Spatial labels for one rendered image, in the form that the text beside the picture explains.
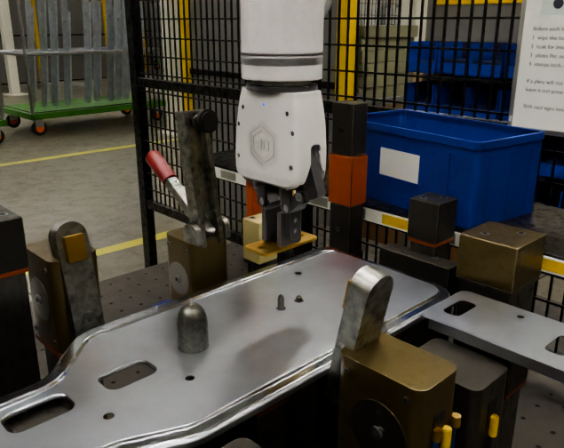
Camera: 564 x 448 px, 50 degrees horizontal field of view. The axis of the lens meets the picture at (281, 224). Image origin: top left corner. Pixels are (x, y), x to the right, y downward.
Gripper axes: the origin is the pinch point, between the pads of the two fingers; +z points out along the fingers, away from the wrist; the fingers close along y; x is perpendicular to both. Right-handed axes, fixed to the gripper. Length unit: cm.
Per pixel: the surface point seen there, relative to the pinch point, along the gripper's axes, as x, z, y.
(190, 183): -1.9, -2.2, -14.7
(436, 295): 16.5, 10.6, 10.6
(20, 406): -29.9, 10.4, -1.8
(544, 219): 46.4, 7.4, 10.3
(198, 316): -12.8, 6.6, 1.3
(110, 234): 132, 112, -299
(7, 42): 387, 21, -1126
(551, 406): 49, 40, 15
